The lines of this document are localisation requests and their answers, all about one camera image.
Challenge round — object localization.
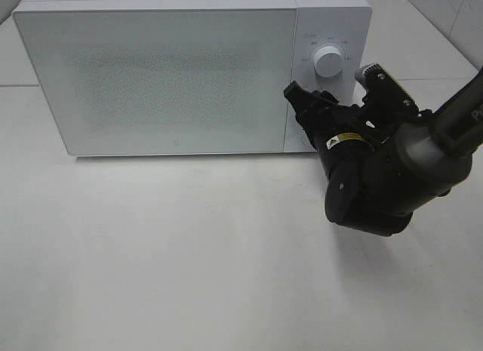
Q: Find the white microwave oven body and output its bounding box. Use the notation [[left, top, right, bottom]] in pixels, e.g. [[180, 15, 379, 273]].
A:
[[12, 0, 372, 156]]

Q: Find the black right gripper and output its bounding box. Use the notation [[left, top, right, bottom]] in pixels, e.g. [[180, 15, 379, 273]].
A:
[[283, 63, 423, 170]]

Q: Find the white microwave door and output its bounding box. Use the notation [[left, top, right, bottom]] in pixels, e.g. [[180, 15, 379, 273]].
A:
[[14, 9, 296, 156]]

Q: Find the upper white control knob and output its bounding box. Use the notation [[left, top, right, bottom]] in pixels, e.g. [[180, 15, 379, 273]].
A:
[[312, 43, 343, 78]]

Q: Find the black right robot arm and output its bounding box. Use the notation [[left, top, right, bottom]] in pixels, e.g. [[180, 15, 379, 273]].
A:
[[284, 63, 482, 237]]

